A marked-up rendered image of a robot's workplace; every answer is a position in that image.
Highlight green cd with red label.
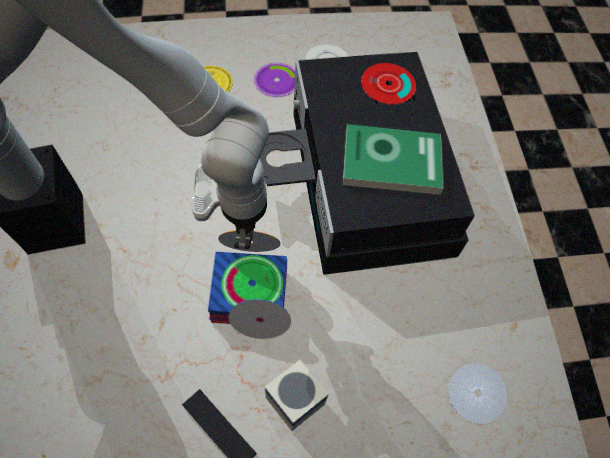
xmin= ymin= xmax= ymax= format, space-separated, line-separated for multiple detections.
xmin=221 ymin=255 xmax=283 ymax=307

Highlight grey disc with centre hole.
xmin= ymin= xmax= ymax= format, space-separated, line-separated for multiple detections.
xmin=229 ymin=299 xmax=291 ymax=339

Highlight white cd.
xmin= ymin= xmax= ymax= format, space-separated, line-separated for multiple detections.
xmin=305 ymin=44 xmax=348 ymax=60

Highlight silver cd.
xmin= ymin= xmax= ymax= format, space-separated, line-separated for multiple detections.
xmin=448 ymin=364 xmax=507 ymax=424

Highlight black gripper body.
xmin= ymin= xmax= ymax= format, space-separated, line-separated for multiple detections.
xmin=221 ymin=200 xmax=267 ymax=234

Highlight black rectangular bar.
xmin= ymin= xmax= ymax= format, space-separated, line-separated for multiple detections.
xmin=182 ymin=389 xmax=257 ymax=458

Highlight orange cd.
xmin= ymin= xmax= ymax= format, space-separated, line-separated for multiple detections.
xmin=218 ymin=230 xmax=280 ymax=252

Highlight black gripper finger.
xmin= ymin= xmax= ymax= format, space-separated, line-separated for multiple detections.
xmin=234 ymin=223 xmax=256 ymax=249

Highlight red disc with centre hole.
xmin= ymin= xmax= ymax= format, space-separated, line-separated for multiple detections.
xmin=361 ymin=63 xmax=416 ymax=104

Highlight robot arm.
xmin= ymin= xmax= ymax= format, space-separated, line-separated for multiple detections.
xmin=0 ymin=0 xmax=269 ymax=221

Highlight purple cd with green arc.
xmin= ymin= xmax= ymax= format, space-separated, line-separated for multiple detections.
xmin=254 ymin=63 xmax=295 ymax=97

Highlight yellow cd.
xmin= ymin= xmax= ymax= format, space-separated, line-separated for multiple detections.
xmin=204 ymin=66 xmax=233 ymax=92

